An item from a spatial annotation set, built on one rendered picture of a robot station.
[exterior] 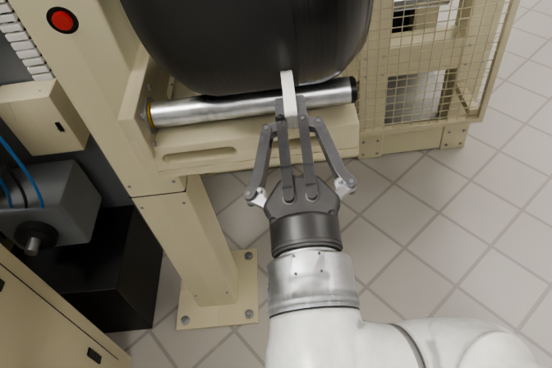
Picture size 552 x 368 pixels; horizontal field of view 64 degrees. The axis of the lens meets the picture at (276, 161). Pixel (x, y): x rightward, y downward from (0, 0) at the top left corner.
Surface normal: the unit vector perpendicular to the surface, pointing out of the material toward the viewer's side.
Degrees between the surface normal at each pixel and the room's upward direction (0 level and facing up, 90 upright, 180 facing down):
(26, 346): 90
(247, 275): 0
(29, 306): 90
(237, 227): 0
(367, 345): 39
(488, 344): 14
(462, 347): 34
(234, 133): 0
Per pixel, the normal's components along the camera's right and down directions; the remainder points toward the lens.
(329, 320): 0.17, -0.63
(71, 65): 0.05, 0.75
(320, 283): 0.08, -0.47
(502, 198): -0.12, -0.66
